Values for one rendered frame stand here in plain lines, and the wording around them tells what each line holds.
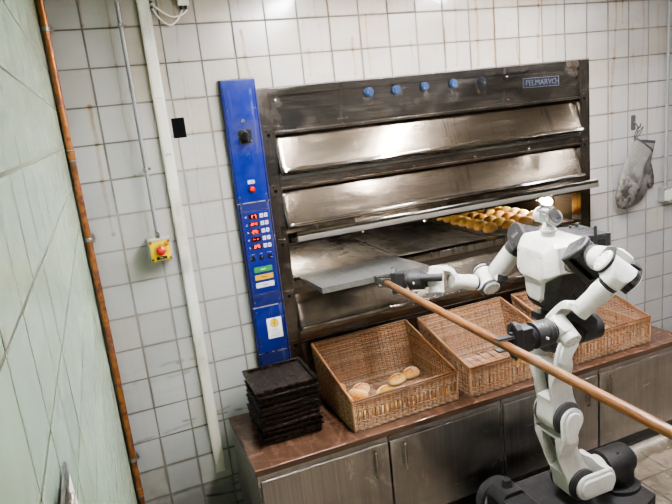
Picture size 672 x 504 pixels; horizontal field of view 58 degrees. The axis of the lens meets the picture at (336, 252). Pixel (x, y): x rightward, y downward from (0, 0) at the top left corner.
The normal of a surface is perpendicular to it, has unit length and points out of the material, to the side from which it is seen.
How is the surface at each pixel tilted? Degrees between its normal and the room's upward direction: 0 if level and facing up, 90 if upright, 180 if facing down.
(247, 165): 90
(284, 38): 90
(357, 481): 90
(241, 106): 90
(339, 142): 70
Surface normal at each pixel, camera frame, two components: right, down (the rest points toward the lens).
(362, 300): 0.31, -0.17
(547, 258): -0.53, 0.17
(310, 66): 0.37, 0.18
